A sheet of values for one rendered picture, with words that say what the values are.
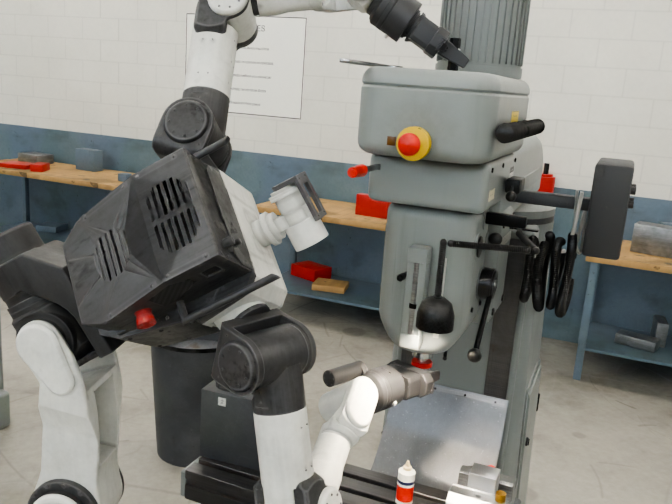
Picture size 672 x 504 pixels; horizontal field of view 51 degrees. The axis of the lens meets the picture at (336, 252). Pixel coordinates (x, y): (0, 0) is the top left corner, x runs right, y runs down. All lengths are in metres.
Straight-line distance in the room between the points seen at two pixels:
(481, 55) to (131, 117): 5.80
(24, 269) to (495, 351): 1.19
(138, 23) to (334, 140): 2.23
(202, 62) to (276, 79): 4.96
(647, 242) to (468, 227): 3.83
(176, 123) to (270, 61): 5.10
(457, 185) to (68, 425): 0.86
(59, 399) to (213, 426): 0.56
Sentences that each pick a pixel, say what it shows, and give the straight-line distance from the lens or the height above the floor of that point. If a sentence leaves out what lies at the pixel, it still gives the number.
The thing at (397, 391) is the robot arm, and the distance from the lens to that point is 1.49.
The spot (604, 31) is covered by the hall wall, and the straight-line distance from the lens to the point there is 5.69.
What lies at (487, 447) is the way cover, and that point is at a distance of 2.00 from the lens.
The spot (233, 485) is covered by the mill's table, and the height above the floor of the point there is 0.90.
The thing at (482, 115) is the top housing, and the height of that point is 1.82.
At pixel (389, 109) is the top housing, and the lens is 1.30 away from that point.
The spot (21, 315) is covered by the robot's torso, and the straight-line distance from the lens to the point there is 1.41.
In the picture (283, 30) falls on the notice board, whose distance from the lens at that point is 6.35.
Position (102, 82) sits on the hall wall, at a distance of 7.42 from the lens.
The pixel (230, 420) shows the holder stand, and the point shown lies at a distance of 1.83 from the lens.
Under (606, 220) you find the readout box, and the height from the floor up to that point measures 1.60.
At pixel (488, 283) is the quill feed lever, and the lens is 1.54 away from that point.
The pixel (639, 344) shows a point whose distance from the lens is 5.31.
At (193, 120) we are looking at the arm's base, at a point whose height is 1.77.
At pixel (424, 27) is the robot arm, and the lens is 1.46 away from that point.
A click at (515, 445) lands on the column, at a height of 0.92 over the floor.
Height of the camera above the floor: 1.85
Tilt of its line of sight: 13 degrees down
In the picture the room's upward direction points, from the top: 4 degrees clockwise
